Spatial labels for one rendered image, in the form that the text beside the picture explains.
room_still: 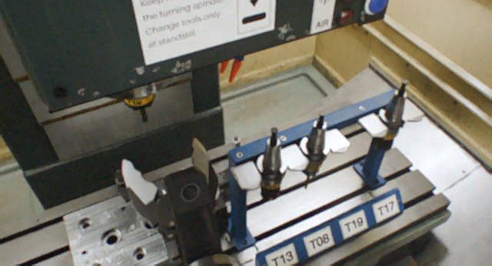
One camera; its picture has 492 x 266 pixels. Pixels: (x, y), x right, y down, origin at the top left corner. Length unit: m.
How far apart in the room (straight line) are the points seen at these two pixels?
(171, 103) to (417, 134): 0.88
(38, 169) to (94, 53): 1.06
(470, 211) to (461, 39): 0.54
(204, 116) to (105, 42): 1.09
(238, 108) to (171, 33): 1.51
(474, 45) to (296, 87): 0.92
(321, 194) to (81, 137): 0.75
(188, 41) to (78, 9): 0.12
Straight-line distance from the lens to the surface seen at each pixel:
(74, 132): 1.36
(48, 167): 1.47
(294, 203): 1.22
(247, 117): 1.90
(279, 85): 2.07
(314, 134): 0.88
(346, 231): 1.16
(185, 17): 0.44
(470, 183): 1.53
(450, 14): 1.47
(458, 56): 1.48
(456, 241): 1.46
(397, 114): 1.02
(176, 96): 1.37
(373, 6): 0.57
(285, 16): 0.50
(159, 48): 0.45
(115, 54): 0.44
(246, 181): 0.86
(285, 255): 1.09
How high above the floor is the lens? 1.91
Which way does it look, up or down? 45 degrees down
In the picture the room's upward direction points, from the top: straight up
